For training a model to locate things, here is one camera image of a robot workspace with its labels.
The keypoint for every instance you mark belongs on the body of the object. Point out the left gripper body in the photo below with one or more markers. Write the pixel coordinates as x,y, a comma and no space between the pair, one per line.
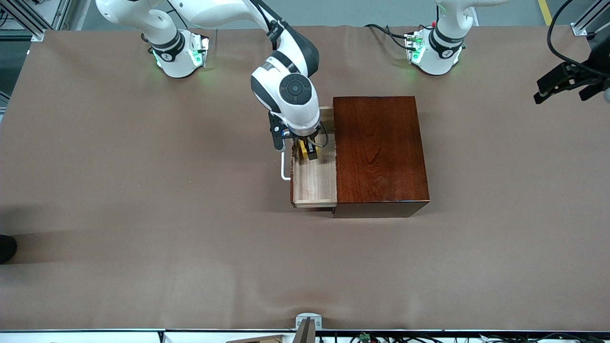
594,67

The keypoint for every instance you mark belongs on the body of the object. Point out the yellow block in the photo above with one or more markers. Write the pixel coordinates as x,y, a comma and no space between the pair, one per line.
302,151

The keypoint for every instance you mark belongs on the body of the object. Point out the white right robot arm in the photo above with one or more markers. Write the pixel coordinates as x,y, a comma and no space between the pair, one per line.
295,109

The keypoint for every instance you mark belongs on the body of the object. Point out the dark red-brown wooden cabinet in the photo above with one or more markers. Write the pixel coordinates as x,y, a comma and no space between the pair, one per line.
381,152

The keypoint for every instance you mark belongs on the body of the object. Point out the brown table cover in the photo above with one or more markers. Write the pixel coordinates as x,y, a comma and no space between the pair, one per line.
190,238

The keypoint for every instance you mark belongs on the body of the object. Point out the brown cardboard piece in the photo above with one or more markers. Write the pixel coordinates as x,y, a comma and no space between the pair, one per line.
257,339

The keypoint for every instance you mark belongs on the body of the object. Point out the black round object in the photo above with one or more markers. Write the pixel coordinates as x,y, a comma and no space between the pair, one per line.
6,248

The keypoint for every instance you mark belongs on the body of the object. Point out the grey metal bracket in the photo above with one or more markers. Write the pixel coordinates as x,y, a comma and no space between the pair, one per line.
309,321

